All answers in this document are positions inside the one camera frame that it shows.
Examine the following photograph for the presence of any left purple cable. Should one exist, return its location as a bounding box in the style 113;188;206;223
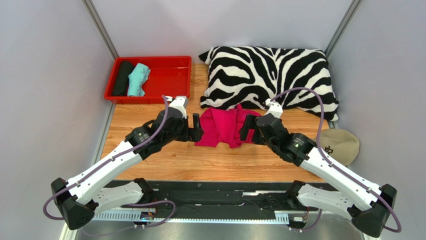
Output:
42;94;177;234

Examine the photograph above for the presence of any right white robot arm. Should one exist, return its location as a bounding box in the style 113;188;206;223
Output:
239;113;398;238

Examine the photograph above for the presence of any red plastic tray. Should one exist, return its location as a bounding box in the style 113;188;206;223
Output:
104;56;192;105

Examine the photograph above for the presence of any rolled black t shirt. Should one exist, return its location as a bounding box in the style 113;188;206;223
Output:
111;60;135;97

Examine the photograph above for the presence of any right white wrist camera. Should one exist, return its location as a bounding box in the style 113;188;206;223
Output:
264;98;283;119

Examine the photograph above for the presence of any beige baseball cap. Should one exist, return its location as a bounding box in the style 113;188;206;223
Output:
318;128;360;167

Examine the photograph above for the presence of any zebra print pillow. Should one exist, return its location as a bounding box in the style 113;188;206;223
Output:
199;46;339;122

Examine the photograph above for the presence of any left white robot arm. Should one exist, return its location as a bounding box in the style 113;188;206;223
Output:
50;107;204;230

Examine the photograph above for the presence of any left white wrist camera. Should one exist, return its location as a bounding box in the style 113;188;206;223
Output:
165;95;189;119

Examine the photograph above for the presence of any rolled teal t shirt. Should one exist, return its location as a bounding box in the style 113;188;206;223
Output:
127;63;151;97

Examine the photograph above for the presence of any magenta t shirt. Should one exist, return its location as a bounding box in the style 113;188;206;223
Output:
194;105;261;149

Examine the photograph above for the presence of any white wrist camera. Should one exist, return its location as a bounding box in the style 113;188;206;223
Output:
165;95;189;119
264;98;283;119

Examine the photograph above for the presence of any aluminium frame rail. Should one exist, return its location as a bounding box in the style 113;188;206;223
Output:
59;209;380;240

